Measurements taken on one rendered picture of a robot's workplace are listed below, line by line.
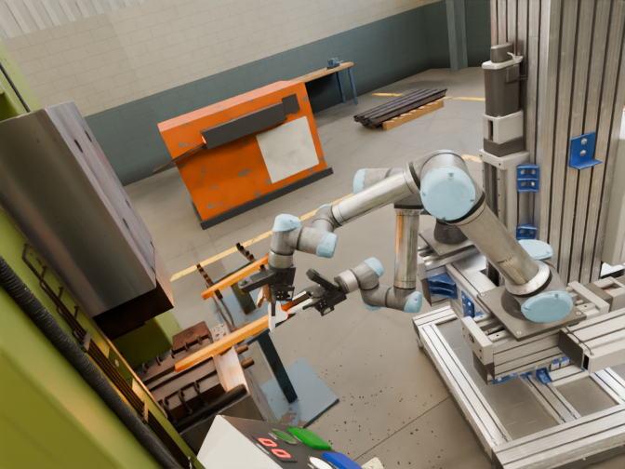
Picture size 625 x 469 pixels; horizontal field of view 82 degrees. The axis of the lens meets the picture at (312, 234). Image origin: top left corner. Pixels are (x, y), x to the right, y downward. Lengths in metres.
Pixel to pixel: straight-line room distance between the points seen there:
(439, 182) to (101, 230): 0.72
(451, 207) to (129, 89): 7.92
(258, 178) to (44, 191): 4.01
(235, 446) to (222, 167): 4.05
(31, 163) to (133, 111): 7.71
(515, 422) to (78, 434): 1.55
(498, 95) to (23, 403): 1.28
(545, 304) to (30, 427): 1.08
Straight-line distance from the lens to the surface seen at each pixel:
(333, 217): 1.12
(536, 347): 1.43
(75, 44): 8.55
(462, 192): 0.88
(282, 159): 4.75
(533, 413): 1.86
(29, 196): 0.82
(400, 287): 1.25
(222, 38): 8.67
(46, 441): 0.73
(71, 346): 0.73
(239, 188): 4.68
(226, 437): 0.74
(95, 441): 0.75
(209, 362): 1.20
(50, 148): 0.79
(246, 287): 1.09
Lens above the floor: 1.76
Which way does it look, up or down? 29 degrees down
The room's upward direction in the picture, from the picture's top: 18 degrees counter-clockwise
